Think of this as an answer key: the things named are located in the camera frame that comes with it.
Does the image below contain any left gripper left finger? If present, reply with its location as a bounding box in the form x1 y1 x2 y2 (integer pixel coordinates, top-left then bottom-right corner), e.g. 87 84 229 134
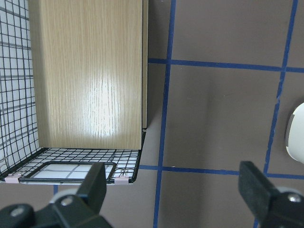
76 162 106 214

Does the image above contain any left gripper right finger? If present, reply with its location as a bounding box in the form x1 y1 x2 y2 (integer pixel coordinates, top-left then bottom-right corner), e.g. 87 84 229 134
238 161 280 221

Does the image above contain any white two-slot toaster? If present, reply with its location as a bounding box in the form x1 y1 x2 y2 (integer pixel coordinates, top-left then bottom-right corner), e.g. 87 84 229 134
285 103 304 164

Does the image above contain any wire basket with checkered liner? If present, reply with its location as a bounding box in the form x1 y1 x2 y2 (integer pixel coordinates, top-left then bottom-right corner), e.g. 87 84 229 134
0 0 149 184

